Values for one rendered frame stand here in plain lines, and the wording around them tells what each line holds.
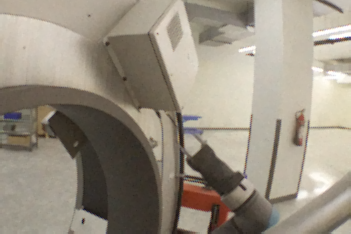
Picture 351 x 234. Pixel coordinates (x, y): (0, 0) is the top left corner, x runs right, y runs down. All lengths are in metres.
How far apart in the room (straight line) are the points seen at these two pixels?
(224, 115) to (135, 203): 9.97
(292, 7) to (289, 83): 1.16
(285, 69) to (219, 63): 7.36
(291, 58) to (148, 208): 3.01
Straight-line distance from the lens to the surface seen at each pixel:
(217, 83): 10.40
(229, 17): 6.24
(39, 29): 0.40
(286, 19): 3.52
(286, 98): 3.34
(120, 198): 0.84
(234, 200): 0.62
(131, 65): 0.53
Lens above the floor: 1.57
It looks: 3 degrees down
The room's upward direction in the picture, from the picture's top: 4 degrees clockwise
